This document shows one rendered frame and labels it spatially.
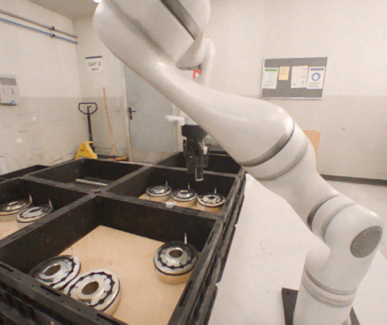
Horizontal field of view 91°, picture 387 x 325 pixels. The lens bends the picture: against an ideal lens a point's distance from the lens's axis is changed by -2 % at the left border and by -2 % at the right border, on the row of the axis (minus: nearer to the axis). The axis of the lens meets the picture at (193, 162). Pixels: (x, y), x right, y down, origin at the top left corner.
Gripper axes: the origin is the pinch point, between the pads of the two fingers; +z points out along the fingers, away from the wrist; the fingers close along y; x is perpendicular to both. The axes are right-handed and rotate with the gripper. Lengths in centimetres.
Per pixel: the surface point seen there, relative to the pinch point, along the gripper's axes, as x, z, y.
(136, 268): 20.1, 17.0, -11.7
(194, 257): 7.7, 13.8, -17.0
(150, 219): 14.2, 11.2, -1.8
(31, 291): 36.2, 7.4, -20.1
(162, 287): 15.9, 17.0, -19.0
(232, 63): -173, -79, 239
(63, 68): 85, -85, 417
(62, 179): 44, 14, 51
